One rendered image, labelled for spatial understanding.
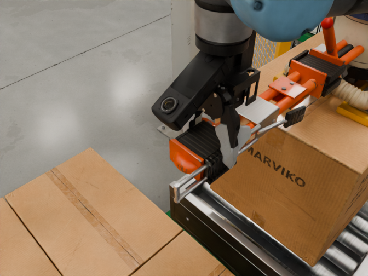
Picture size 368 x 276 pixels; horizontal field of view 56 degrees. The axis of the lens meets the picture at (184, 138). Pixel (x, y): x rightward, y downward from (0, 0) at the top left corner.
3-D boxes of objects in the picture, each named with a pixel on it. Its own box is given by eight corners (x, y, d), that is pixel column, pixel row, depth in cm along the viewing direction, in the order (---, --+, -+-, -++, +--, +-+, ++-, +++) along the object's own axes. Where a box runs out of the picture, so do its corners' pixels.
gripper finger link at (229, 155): (262, 157, 56) (252, 105, 52) (239, 176, 53) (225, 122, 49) (247, 153, 58) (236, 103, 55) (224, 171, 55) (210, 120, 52)
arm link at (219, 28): (228, 18, 38) (178, -1, 43) (225, 56, 41) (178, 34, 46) (269, 0, 42) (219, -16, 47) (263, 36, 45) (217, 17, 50)
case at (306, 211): (304, 113, 150) (330, 25, 123) (398, 161, 129) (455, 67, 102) (209, 188, 119) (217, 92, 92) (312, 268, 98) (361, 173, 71)
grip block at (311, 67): (303, 68, 83) (308, 46, 79) (341, 85, 78) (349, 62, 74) (282, 82, 78) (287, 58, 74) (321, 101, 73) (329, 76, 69)
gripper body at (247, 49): (257, 104, 54) (269, 31, 46) (219, 130, 50) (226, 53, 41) (220, 85, 58) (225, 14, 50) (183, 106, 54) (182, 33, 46)
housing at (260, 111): (249, 110, 71) (252, 92, 68) (277, 126, 67) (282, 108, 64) (226, 126, 67) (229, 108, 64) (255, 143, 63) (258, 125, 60)
